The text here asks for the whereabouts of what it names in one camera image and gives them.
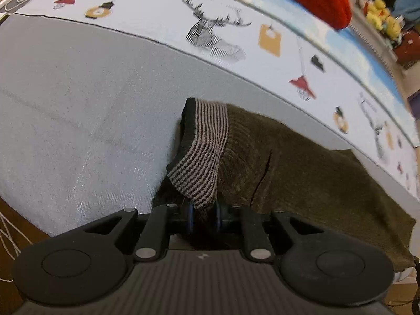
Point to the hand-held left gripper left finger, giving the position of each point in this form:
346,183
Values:
190,219

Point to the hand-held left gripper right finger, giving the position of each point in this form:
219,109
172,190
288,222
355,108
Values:
219,219

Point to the light blue blanket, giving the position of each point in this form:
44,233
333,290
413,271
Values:
361,55

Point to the dark red cushion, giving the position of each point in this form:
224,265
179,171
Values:
408,49

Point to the yellow plush toy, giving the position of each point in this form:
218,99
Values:
393,26
375,13

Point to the blue curtain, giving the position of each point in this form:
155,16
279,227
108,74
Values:
408,5

